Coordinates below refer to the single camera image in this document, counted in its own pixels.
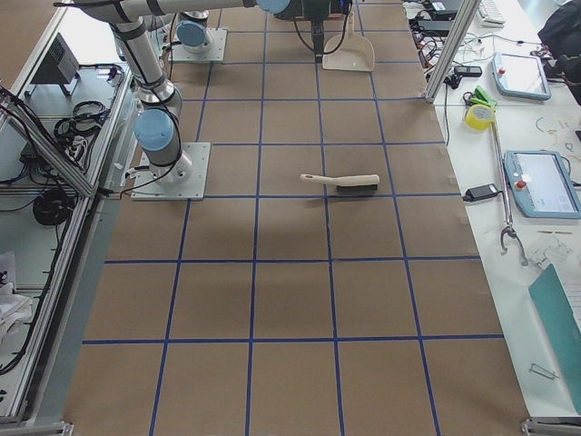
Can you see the black power brick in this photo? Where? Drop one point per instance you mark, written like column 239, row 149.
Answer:
column 481, row 193

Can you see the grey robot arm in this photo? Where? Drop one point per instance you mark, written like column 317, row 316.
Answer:
column 192, row 31
column 157, row 128

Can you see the green plastic tool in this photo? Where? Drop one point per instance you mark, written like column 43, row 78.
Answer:
column 480, row 96

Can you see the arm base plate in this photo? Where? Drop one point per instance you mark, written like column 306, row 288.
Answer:
column 186, row 180
column 179, row 56

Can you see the bin with black bag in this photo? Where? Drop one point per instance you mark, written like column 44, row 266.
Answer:
column 314, row 10

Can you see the blue teach pendant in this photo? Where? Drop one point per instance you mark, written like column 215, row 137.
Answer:
column 541, row 185
column 520, row 76

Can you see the yellow tape roll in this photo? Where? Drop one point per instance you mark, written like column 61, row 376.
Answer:
column 479, row 117

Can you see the teal cutting mat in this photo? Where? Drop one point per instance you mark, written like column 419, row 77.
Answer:
column 560, row 316

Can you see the beige hand brush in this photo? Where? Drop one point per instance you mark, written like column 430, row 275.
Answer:
column 366, row 183

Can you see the blue teach pendant upper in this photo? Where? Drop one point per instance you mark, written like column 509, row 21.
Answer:
column 520, row 76

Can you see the aluminium frame post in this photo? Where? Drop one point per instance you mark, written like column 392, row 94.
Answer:
column 464, row 18

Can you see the blue teach pendant lower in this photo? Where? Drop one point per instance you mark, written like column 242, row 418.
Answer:
column 541, row 185

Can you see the grey control box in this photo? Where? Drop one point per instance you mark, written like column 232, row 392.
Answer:
column 59, row 67

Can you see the metal reacher grabber tool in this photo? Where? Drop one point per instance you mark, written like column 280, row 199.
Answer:
column 508, row 231

